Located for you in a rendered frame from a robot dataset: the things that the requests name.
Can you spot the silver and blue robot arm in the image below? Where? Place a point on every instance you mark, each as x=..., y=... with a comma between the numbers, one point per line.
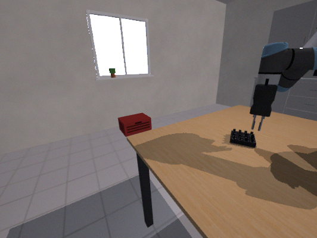
x=291, y=64

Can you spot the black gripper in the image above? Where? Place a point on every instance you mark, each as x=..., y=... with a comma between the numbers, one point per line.
x=264, y=95

